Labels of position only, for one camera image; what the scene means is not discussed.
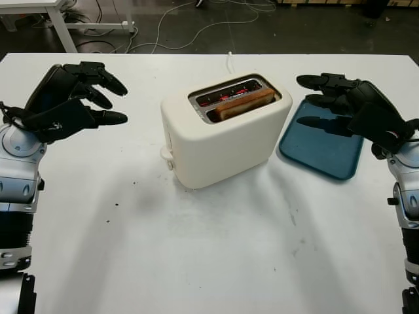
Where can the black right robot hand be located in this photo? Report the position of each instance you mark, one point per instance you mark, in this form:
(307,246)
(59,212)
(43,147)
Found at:
(373,95)

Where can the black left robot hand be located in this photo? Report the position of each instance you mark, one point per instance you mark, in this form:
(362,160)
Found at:
(55,86)

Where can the browned toast slice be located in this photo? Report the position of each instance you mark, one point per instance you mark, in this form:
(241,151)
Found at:
(242,104)

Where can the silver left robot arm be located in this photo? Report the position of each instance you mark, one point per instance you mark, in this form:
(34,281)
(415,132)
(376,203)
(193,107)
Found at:
(16,183)

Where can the cream white toaster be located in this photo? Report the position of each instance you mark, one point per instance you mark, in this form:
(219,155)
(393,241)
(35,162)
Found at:
(222,147)

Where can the white desk in background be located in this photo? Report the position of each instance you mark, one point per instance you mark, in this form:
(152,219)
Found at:
(59,23)

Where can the blue plastic tray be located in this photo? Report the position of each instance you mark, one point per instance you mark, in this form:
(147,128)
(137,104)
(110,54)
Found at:
(317,157)

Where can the black bin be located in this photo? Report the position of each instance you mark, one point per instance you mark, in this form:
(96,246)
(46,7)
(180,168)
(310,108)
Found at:
(379,8)

